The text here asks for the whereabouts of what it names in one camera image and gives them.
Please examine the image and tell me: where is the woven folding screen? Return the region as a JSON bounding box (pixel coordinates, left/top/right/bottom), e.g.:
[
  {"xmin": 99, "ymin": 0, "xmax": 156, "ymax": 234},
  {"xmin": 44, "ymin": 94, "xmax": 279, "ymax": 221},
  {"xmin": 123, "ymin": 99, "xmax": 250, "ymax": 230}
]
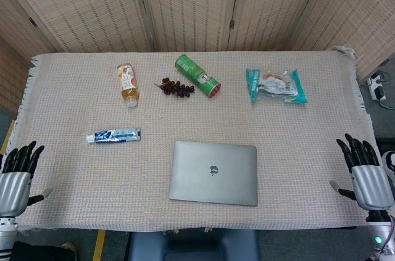
[{"xmin": 0, "ymin": 0, "xmax": 395, "ymax": 114}]

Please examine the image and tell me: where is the teal snack bag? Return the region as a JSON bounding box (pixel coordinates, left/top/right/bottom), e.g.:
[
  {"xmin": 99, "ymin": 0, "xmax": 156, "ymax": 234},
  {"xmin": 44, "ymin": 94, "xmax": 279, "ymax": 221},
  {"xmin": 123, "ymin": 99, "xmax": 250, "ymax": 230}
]
[{"xmin": 246, "ymin": 68, "xmax": 309, "ymax": 104}]

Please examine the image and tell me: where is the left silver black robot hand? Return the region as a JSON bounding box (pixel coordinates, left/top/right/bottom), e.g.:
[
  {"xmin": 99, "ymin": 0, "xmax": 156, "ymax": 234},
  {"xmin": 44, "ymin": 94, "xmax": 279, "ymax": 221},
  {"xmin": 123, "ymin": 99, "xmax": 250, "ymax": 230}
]
[{"xmin": 0, "ymin": 140, "xmax": 53, "ymax": 217}]

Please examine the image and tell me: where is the dark red grape bunch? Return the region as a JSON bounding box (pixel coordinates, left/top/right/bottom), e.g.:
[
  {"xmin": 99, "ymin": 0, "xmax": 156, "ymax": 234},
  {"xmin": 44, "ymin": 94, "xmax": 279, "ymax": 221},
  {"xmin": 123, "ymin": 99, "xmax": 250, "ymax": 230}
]
[{"xmin": 154, "ymin": 77, "xmax": 196, "ymax": 98}]

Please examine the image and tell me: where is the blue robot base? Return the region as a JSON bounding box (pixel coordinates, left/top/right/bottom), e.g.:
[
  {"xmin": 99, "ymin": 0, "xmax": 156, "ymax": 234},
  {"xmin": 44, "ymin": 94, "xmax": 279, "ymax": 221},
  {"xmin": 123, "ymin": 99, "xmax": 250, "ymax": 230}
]
[{"xmin": 128, "ymin": 229, "xmax": 262, "ymax": 261}]

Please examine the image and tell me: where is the amber tea plastic bottle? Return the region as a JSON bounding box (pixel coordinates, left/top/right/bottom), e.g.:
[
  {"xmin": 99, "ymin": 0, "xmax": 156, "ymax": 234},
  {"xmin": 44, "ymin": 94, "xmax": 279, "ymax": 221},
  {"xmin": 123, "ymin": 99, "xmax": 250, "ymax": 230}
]
[{"xmin": 116, "ymin": 62, "xmax": 140, "ymax": 108}]

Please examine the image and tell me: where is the blue white toothpaste tube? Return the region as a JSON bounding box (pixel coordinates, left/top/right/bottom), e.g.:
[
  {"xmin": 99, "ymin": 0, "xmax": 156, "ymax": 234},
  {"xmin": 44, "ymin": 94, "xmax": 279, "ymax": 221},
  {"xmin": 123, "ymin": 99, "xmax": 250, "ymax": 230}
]
[{"xmin": 85, "ymin": 127, "xmax": 142, "ymax": 144}]

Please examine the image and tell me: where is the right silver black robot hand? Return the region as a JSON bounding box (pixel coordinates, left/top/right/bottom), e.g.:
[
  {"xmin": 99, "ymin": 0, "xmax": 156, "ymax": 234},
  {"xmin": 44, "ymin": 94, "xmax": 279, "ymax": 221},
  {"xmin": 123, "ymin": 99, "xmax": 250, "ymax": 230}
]
[{"xmin": 329, "ymin": 133, "xmax": 395, "ymax": 212}]

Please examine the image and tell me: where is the silver laptop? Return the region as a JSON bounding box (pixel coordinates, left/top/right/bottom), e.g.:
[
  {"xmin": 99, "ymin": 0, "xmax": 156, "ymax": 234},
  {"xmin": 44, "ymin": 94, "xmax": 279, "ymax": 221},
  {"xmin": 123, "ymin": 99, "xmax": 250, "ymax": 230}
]
[{"xmin": 168, "ymin": 140, "xmax": 259, "ymax": 207}]

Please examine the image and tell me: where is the green chips can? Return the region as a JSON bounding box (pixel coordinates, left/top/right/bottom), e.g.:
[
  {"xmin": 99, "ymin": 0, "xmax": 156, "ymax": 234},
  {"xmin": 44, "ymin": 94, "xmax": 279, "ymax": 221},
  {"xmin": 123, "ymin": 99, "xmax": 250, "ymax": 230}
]
[{"xmin": 174, "ymin": 54, "xmax": 222, "ymax": 98}]

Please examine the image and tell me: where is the white black sneaker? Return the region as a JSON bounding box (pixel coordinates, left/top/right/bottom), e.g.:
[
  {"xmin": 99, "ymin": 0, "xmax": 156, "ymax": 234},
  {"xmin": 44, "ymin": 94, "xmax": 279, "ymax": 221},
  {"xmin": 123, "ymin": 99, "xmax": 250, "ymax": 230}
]
[{"xmin": 381, "ymin": 151, "xmax": 395, "ymax": 184}]

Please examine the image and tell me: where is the white power strip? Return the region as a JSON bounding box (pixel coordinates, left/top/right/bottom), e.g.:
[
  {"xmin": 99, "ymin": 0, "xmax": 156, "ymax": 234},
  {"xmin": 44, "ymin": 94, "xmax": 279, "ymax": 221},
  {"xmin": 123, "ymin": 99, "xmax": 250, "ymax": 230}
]
[{"xmin": 367, "ymin": 71, "xmax": 387, "ymax": 101}]

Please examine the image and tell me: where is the beige woven tablecloth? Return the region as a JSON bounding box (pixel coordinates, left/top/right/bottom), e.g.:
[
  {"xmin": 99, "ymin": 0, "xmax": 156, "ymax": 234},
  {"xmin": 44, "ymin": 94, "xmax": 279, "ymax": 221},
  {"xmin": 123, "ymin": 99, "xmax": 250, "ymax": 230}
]
[{"xmin": 6, "ymin": 45, "xmax": 376, "ymax": 234}]

